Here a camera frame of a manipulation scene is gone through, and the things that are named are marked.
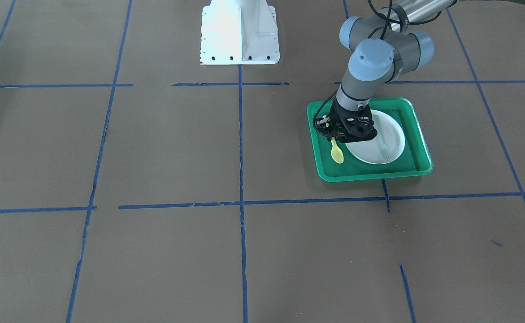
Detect pale green plastic fork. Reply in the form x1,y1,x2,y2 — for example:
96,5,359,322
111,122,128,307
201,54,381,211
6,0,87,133
377,131,391,163

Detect yellow plastic spoon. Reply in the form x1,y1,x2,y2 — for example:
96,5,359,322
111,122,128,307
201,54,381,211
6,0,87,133
330,137,344,164

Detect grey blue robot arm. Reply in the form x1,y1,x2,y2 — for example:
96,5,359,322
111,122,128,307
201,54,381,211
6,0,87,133
313,0,455,143

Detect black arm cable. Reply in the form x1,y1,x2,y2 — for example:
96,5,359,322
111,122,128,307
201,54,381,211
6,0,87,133
312,0,442,135

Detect white round plate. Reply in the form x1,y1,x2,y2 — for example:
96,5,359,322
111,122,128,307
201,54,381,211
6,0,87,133
346,110,406,165

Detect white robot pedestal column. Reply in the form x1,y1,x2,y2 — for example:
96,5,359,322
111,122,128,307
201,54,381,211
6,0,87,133
199,0,281,65

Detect green plastic tray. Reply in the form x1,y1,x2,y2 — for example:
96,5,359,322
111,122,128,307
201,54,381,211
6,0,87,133
307,97,433,183

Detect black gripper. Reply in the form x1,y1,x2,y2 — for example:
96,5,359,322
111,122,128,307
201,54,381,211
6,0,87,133
318,100,361,141

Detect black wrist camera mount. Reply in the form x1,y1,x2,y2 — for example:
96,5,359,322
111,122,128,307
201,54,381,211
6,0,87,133
339,105,378,143

